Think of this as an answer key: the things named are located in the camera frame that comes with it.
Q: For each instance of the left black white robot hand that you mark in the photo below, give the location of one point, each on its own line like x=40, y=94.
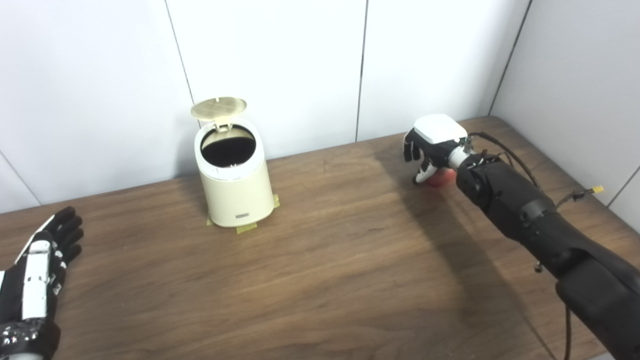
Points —
x=35, y=280

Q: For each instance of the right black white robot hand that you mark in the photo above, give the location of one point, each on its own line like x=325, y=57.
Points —
x=440, y=131

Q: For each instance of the red apple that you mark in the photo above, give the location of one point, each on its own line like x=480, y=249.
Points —
x=442, y=179

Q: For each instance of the cream-colored round bin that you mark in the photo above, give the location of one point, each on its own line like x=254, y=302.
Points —
x=235, y=195

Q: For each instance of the cream round bin lid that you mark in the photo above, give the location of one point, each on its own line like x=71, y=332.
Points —
x=217, y=107

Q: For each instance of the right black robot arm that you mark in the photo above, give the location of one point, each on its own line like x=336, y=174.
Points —
x=520, y=210

